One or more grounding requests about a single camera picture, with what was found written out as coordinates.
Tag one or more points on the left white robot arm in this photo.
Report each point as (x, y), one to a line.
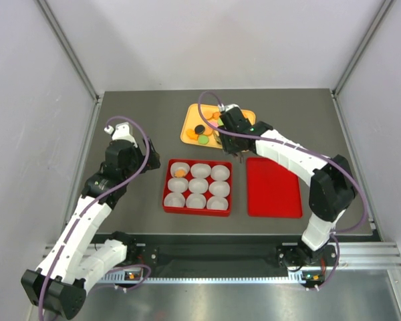
(62, 281)

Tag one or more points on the white paper cup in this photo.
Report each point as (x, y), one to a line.
(217, 203)
(196, 201)
(220, 189)
(174, 199)
(177, 185)
(179, 165)
(200, 170)
(198, 186)
(220, 173)

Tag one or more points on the black sandwich cookie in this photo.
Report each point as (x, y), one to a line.
(199, 129)

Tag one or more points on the red compartment box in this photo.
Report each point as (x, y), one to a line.
(208, 195)

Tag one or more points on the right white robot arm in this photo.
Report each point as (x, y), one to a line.
(331, 187)

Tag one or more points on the red box lid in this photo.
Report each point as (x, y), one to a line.
(272, 190)

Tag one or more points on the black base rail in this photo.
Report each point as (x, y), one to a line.
(225, 256)

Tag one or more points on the pink round cookie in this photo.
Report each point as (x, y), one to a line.
(214, 124)

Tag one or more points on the orange star cookie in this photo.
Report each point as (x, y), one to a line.
(191, 134)

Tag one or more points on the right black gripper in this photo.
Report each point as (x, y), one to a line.
(228, 147)

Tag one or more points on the orange round cookie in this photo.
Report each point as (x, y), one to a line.
(208, 131)
(208, 115)

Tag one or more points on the green round cookie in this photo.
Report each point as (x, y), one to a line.
(203, 139)

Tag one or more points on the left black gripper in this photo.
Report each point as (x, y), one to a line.
(152, 162)

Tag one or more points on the orange plastic tray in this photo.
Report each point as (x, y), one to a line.
(193, 118)

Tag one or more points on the orange flower cookie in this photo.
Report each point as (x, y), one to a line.
(180, 173)

